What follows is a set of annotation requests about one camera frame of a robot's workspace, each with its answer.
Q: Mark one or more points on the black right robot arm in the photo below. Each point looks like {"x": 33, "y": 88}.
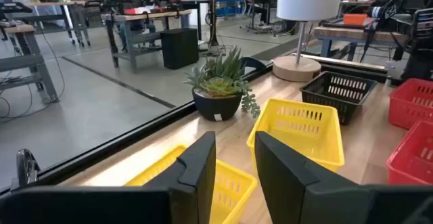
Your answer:
{"x": 419, "y": 48}

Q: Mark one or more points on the black plastic basket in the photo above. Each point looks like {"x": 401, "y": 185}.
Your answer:
{"x": 338, "y": 108}

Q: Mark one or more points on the table frame clamp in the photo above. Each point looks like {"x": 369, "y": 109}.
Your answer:
{"x": 27, "y": 166}
{"x": 253, "y": 63}

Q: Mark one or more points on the person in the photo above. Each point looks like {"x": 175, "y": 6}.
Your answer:
{"x": 257, "y": 4}
{"x": 132, "y": 0}

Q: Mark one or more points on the yellow plastic basket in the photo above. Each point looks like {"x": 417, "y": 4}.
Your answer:
{"x": 233, "y": 190}
{"x": 304, "y": 142}

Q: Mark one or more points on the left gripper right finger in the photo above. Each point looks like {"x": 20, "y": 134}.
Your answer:
{"x": 280, "y": 183}

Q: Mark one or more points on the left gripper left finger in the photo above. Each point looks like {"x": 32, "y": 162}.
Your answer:
{"x": 196, "y": 176}

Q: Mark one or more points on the red plastic basket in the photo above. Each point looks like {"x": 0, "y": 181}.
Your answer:
{"x": 412, "y": 163}
{"x": 406, "y": 112}

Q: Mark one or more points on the orange box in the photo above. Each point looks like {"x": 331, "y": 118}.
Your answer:
{"x": 355, "y": 19}

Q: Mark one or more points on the wooden top workbench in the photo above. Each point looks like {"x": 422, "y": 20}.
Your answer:
{"x": 57, "y": 4}
{"x": 352, "y": 34}
{"x": 23, "y": 61}
{"x": 149, "y": 16}

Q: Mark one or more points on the succulent in black pot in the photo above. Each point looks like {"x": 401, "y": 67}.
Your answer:
{"x": 216, "y": 105}

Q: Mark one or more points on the blue storage bins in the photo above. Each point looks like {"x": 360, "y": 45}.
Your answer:
{"x": 228, "y": 4}

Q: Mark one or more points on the black computer tower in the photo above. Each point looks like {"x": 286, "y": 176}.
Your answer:
{"x": 179, "y": 48}

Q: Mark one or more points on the white lamp with wooden base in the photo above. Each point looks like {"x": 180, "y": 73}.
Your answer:
{"x": 304, "y": 0}

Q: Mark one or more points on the black aluminium table frame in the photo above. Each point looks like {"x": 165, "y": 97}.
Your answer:
{"x": 101, "y": 148}

